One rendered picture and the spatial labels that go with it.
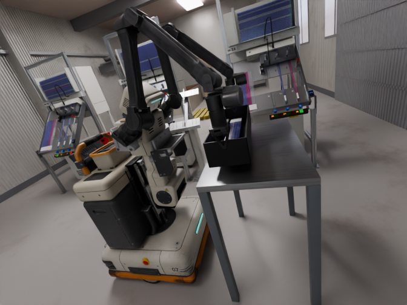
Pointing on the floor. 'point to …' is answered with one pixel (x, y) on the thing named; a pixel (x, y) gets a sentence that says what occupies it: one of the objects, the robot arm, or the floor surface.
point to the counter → (191, 100)
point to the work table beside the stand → (296, 166)
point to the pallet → (201, 114)
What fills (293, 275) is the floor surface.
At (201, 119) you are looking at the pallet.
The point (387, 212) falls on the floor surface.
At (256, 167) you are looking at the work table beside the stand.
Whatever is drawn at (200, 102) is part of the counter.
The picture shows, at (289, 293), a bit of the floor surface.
